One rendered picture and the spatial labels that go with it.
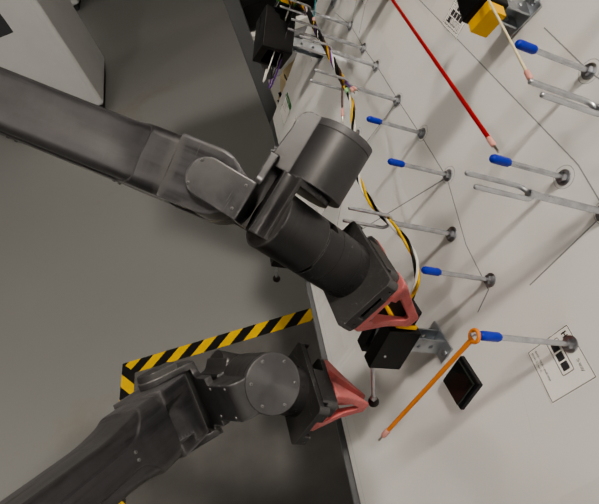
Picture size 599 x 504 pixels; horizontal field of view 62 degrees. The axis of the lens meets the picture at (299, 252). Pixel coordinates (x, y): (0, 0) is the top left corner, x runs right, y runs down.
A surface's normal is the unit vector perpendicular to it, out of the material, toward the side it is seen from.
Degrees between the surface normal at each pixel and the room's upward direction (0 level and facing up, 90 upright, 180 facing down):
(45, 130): 39
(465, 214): 53
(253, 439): 0
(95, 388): 0
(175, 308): 0
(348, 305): 29
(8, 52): 90
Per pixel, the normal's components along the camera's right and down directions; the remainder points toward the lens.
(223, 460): -0.26, -0.62
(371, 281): -0.70, -0.45
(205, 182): -0.05, -0.09
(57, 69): 0.26, 0.69
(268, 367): 0.50, -0.18
